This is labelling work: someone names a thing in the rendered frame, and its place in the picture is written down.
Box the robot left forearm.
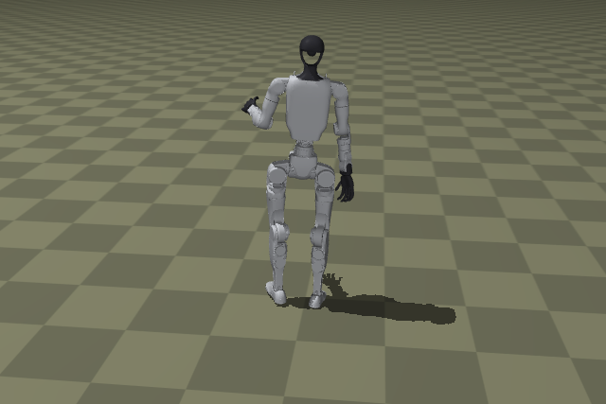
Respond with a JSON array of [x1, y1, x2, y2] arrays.
[[247, 105, 262, 126]]

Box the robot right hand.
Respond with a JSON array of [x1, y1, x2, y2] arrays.
[[335, 164, 354, 202]]

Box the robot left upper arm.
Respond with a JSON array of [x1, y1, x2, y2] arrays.
[[256, 78, 289, 130]]

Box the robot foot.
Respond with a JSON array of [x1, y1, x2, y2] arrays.
[[309, 290, 327, 308], [265, 281, 287, 304]]

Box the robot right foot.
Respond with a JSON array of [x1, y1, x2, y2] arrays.
[[309, 290, 327, 308]]

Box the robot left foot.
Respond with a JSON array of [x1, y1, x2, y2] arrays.
[[265, 281, 287, 304]]

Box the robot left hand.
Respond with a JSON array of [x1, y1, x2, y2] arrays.
[[241, 97, 258, 115]]

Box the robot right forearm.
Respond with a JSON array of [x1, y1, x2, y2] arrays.
[[337, 124, 352, 172]]

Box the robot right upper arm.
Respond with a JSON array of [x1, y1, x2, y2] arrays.
[[330, 80, 349, 136]]

